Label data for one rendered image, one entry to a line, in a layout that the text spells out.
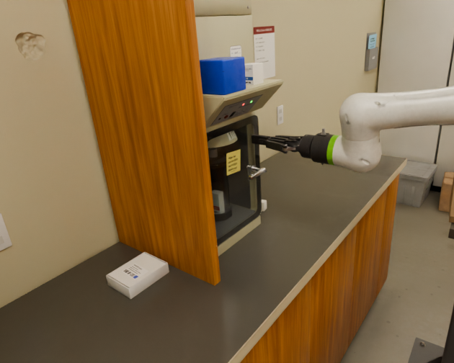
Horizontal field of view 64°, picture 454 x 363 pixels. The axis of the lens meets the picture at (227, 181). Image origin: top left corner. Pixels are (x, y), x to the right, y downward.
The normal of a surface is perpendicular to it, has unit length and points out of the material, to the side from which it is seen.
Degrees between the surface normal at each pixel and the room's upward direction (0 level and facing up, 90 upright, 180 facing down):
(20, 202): 90
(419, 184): 95
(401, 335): 0
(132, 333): 0
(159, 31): 90
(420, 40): 90
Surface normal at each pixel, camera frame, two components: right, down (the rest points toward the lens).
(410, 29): -0.62, 0.34
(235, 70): 0.79, 0.18
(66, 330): -0.08, -0.91
